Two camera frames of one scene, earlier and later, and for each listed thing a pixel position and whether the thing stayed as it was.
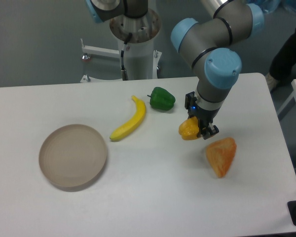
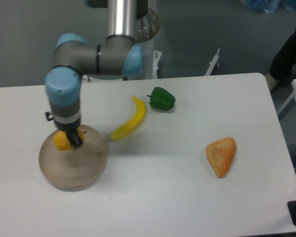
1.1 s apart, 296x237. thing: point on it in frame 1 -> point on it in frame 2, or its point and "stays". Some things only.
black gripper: (204, 116) -> (70, 129)
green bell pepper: (162, 99) stays
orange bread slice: (220, 153) stays
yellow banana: (127, 129) stays
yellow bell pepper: (189, 129) -> (62, 141)
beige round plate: (72, 157) stays
